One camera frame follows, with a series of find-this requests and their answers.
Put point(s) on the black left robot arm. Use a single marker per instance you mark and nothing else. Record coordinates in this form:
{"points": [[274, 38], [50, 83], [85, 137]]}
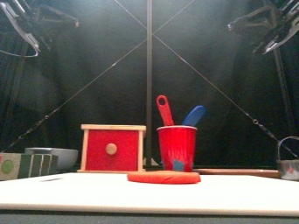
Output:
{"points": [[19, 26]]}

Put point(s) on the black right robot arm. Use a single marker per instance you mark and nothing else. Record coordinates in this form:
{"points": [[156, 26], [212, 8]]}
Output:
{"points": [[282, 36]]}

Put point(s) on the grey bowl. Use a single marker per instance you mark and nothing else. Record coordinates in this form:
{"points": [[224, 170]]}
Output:
{"points": [[65, 156]]}

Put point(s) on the orange flat lid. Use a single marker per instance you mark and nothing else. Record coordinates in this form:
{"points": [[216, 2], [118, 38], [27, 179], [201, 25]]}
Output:
{"points": [[164, 177]]}

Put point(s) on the green striped block box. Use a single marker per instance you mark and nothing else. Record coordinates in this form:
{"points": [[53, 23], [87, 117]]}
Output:
{"points": [[23, 166]]}

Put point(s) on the red plastic cup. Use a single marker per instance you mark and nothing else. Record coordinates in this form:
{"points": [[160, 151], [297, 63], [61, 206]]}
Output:
{"points": [[177, 147]]}

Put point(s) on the wooden box with red drawer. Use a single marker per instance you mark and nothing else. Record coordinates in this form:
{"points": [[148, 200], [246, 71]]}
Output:
{"points": [[113, 148]]}

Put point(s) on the white cutting board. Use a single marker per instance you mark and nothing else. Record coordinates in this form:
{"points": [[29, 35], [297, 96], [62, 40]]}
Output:
{"points": [[148, 192]]}

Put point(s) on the small metal bucket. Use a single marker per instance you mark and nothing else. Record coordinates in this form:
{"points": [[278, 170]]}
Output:
{"points": [[289, 167]]}

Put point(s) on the brown wooden board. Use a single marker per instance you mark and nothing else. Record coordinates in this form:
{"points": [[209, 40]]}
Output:
{"points": [[238, 172]]}

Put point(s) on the black vertical frame pole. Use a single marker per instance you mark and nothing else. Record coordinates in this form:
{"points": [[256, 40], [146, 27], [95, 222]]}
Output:
{"points": [[149, 81]]}

